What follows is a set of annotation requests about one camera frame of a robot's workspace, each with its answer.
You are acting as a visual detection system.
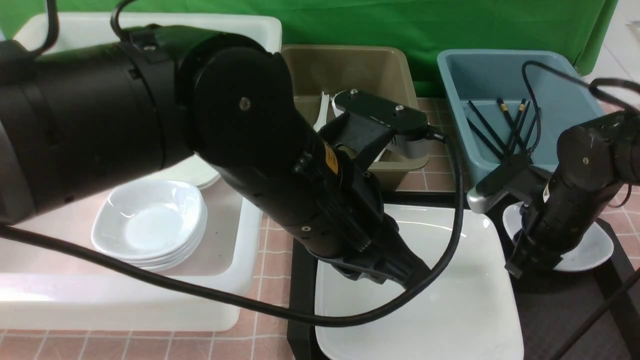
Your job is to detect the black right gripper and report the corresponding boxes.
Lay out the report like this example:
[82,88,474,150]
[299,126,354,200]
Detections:
[505,202,598,278]

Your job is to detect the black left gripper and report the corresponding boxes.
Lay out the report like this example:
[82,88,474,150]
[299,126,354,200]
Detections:
[295,151,432,290]

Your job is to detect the small white bowl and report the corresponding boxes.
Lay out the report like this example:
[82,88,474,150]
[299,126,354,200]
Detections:
[502,202,614,272]

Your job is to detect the large white square plate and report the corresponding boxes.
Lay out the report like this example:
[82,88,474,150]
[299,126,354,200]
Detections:
[314,203,524,360]

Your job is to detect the white ceramic soup spoon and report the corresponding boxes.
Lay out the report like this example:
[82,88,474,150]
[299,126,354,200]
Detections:
[313,92,330,132]

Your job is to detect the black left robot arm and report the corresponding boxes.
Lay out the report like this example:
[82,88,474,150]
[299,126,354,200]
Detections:
[1,25,430,289]

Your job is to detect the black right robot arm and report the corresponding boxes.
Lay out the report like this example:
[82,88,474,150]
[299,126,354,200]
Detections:
[505,78,639,278]

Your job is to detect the black serving tray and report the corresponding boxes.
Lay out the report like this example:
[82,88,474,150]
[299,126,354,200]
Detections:
[286,191,639,360]

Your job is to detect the black chopstick in bin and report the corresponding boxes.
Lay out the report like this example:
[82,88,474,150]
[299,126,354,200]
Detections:
[466,100,507,161]
[466,119,503,161]

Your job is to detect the black chopstick gold band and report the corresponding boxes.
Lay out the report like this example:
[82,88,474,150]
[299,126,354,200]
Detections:
[496,98,530,154]
[506,98,527,156]

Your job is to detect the blue plastic bin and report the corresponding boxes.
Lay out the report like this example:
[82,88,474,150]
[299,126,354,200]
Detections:
[437,49,605,185]

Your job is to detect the stacked white square plates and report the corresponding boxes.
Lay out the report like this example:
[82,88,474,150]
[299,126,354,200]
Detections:
[144,155,221,190]

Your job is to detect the olive green plastic bin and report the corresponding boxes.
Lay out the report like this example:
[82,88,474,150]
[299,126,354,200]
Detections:
[280,45,430,191]

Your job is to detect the stacked small white bowls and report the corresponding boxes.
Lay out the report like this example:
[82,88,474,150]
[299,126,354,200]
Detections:
[91,179,208,272]

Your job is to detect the green backdrop cloth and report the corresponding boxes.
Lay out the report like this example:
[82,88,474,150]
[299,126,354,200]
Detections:
[0,0,620,99]

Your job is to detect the large white plastic tub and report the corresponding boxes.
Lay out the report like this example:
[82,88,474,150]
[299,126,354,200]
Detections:
[0,12,282,332]

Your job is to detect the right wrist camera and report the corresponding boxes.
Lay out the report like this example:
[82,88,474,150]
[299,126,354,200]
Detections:
[466,153,553,214]

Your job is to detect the black camera cable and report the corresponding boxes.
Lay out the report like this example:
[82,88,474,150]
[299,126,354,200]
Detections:
[0,0,465,328]

